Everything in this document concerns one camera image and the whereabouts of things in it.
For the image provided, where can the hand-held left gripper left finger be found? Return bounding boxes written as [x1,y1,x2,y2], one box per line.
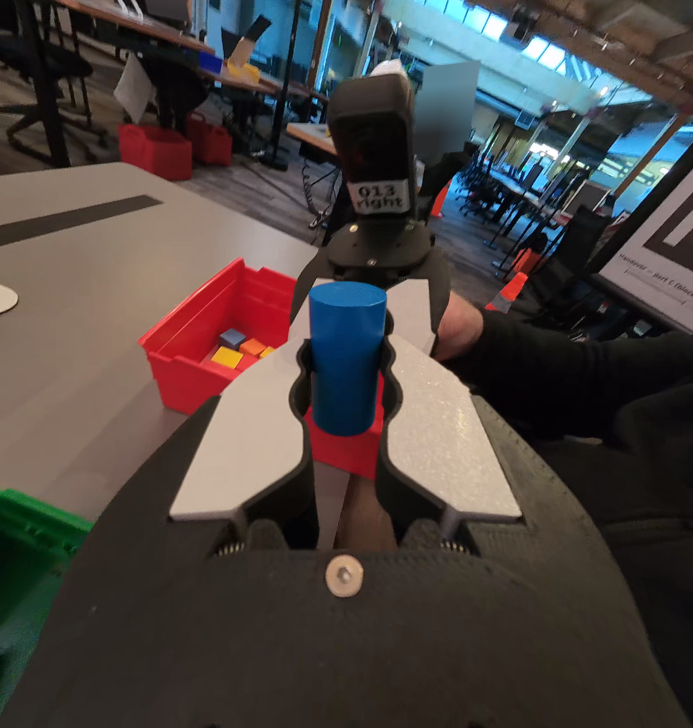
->
[169,336,320,551]

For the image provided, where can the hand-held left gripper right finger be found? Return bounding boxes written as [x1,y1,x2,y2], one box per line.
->
[375,334,524,548]

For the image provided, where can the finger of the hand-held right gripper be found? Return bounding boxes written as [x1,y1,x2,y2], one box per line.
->
[288,295,313,342]
[386,278,436,357]

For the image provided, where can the blue wooden cylinder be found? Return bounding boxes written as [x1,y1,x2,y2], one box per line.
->
[308,280,388,437]

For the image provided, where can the green plastic bin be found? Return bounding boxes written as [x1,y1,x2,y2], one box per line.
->
[0,482,94,728]

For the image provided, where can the person's right forearm black sleeve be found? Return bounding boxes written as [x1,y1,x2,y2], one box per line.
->
[446,312,693,441]

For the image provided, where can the person's right hand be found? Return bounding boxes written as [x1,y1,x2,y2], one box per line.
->
[434,292,485,361]

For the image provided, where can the red plastic bin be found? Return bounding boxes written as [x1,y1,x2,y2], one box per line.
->
[138,257,384,479]

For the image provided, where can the red storage bin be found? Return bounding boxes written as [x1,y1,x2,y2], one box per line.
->
[118,122,194,182]
[187,114,234,167]

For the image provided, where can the black tape strip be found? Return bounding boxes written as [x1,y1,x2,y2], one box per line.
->
[0,195,164,251]

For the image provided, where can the black and white poster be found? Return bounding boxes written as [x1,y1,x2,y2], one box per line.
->
[599,154,693,333]

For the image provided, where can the white paper sheet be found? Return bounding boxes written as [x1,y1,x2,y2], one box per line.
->
[113,54,155,124]

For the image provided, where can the black office chair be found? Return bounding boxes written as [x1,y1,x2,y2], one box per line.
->
[0,17,110,157]

